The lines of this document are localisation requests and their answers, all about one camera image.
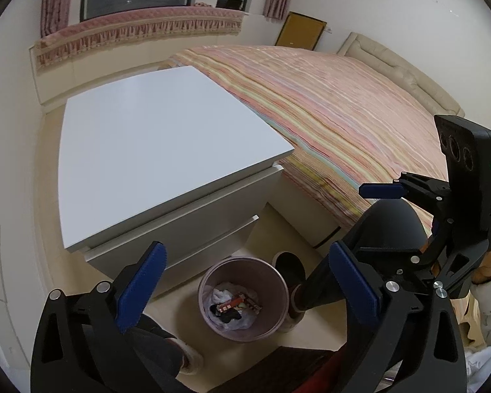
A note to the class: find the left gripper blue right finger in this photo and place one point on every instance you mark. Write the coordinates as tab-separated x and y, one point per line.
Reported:
361	296

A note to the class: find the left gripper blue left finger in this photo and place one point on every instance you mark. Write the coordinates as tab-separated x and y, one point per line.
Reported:
136	284

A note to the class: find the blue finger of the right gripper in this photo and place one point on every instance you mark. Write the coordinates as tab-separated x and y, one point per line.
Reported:
388	256
381	191

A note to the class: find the white cloth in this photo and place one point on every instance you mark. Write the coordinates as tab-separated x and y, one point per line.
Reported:
223	293

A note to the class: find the large black sock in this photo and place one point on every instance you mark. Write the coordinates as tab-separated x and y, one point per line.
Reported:
231	319

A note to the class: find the red carton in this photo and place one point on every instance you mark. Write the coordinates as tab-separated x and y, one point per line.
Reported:
239	301

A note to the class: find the pink trash bin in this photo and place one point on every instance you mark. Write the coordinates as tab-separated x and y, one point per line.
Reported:
259	276

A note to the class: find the person right hand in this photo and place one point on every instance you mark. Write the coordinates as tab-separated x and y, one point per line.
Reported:
482	274

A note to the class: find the striped pink bedspread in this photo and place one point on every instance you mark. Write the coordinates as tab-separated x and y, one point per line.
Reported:
348	124

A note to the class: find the left black slipper foot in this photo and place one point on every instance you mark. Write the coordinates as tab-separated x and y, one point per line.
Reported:
181	357

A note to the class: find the black slipper foot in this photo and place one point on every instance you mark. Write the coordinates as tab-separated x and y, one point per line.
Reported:
181	357
293	272

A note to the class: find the right black slipper foot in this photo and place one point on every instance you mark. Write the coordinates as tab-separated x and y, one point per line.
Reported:
293	272

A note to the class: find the white bedside cabinet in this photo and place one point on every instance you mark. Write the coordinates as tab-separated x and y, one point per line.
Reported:
167	156

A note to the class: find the beige leather headboard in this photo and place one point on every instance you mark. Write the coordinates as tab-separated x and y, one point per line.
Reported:
426	91

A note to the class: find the yellow framed board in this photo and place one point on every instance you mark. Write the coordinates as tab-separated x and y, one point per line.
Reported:
300	31

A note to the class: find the white window bench cabinet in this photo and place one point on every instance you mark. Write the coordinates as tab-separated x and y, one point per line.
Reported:
89	68

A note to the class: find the pink window seat cover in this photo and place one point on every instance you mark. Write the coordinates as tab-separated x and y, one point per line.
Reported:
134	26

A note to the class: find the black right camera box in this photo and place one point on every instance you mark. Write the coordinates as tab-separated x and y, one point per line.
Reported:
467	149

